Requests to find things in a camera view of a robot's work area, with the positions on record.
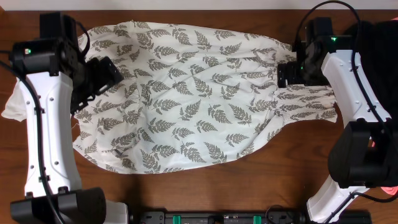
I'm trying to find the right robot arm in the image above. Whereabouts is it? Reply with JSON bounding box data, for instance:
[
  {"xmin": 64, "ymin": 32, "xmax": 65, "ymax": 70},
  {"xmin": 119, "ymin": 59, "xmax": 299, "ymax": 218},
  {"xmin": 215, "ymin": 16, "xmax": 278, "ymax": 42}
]
[{"xmin": 277, "ymin": 17, "xmax": 397, "ymax": 223}]

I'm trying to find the white fern print dress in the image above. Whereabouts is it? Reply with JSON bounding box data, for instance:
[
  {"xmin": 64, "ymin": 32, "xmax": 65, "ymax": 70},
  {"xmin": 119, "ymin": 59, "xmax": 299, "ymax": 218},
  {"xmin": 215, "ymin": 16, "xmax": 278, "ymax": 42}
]
[{"xmin": 73, "ymin": 21, "xmax": 337, "ymax": 174}]

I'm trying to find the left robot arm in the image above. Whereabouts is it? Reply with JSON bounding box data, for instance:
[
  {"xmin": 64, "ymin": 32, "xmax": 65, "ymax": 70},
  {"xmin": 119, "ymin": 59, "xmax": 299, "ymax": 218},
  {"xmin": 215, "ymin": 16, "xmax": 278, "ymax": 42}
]
[{"xmin": 6, "ymin": 12, "xmax": 129, "ymax": 223}]

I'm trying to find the black garment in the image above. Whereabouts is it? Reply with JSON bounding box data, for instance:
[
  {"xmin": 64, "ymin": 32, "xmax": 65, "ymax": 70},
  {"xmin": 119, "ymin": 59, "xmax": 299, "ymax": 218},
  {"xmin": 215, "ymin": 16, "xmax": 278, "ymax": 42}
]
[{"xmin": 357, "ymin": 20, "xmax": 397, "ymax": 124}]

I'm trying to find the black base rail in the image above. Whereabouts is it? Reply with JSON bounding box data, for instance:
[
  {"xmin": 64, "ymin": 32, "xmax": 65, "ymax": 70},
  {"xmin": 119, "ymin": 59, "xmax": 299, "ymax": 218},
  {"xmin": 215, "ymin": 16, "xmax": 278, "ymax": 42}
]
[{"xmin": 130, "ymin": 210, "xmax": 373, "ymax": 224}]

